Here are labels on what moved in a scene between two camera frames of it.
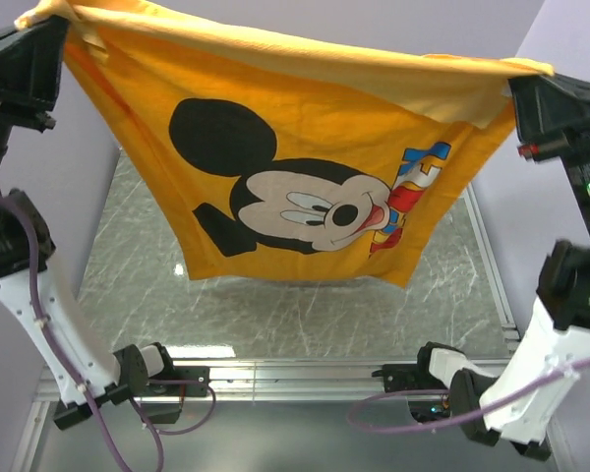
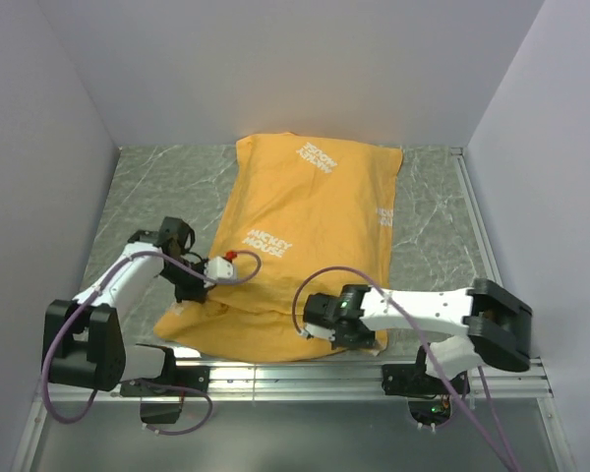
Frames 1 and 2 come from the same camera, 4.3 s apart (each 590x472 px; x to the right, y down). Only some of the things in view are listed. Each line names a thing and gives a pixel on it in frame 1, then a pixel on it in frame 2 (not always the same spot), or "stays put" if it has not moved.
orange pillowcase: (280, 157) -> (300, 215)
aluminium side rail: (490, 265) stays put
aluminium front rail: (267, 380) stays put
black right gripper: (550, 104) -> (368, 340)
